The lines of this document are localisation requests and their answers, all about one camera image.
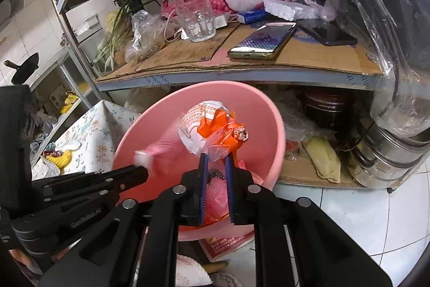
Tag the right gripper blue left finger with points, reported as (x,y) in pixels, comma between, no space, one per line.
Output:
(203,173)

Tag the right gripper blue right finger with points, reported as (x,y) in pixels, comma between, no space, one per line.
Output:
(229,168)

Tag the orange white wrapper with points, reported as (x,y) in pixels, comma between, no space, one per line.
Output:
(210,128)

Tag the pink patterned paper wrapper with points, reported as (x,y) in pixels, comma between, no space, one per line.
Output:
(162,156)

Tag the silver mesh scrub cloth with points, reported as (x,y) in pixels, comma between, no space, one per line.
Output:
(44,169)

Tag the colourful wrapper ball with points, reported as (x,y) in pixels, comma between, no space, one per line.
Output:
(51,150)

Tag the white kitchen cabinet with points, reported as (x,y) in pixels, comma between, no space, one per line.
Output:
(37,113)

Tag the small yellow foam net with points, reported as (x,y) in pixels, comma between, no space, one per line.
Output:
(59,158)

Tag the floral bear tablecloth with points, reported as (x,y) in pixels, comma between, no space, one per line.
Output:
(95,136)

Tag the smartphone with blue case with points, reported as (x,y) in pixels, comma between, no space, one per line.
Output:
(265,43)

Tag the cardboard shelf liner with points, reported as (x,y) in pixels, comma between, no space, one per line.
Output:
(301,51)

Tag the clear bag on shelf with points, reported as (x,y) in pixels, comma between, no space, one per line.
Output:
(148,36)

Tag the glass mug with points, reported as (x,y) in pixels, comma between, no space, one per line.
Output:
(197,19)

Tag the bag of vegetables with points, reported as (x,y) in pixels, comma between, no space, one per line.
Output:
(118,32)

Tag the black wok right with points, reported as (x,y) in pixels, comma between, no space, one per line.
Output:
(25,70)

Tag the stainless steel stacked pots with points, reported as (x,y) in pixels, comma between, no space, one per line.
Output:
(377,159)

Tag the black smartphone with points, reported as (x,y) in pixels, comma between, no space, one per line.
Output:
(325,32)

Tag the large black plastic-wrapped appliance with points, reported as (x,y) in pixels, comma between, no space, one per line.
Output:
(398,33)

